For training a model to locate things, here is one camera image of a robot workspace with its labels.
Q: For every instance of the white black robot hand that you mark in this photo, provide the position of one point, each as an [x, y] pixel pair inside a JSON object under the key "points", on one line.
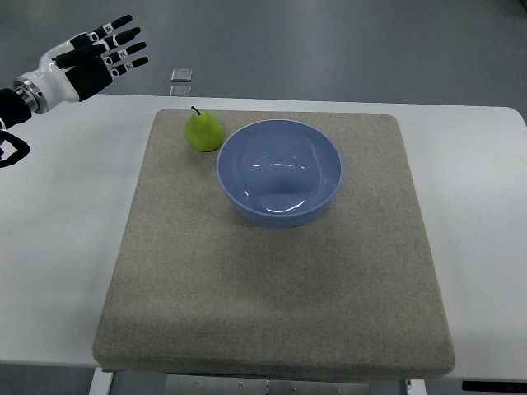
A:
{"points": [[82, 66]]}

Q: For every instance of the beige felt mat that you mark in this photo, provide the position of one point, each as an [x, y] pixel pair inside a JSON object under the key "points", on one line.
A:
{"points": [[351, 295]]}

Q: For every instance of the blue bowl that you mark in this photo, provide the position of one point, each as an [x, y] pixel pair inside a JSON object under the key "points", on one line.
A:
{"points": [[279, 173]]}

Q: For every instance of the square metal floor plate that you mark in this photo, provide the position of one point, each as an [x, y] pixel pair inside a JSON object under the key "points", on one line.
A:
{"points": [[181, 75]]}

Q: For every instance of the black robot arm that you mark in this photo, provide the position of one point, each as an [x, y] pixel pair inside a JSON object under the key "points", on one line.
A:
{"points": [[14, 110]]}

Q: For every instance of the lower metal floor plate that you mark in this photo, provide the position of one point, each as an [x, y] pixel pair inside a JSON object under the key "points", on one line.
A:
{"points": [[181, 90]]}

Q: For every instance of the green pear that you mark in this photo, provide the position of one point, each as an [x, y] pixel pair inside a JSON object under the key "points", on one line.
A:
{"points": [[203, 131]]}

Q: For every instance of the metal table frame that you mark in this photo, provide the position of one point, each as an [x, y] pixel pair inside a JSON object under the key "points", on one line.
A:
{"points": [[105, 383]]}

